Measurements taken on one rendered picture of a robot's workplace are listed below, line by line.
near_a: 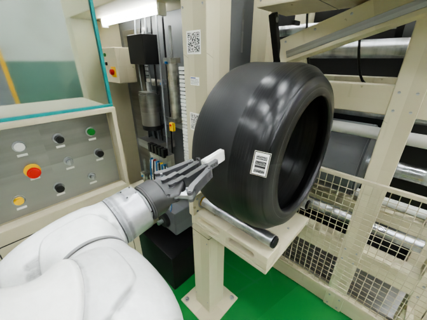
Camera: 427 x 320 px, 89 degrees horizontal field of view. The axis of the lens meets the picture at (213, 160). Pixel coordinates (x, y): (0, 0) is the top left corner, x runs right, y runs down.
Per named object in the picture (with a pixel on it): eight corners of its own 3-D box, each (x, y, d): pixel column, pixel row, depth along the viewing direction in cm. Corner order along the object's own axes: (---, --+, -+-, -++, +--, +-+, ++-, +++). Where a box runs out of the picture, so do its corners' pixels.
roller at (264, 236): (198, 199, 92) (206, 193, 95) (199, 207, 94) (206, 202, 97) (272, 242, 70) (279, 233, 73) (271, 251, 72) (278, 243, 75)
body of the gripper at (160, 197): (149, 199, 38) (189, 173, 43) (126, 181, 43) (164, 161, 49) (159, 228, 42) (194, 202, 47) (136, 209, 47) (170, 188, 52)
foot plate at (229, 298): (180, 300, 145) (180, 298, 144) (209, 273, 163) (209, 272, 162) (210, 331, 128) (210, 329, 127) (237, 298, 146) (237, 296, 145)
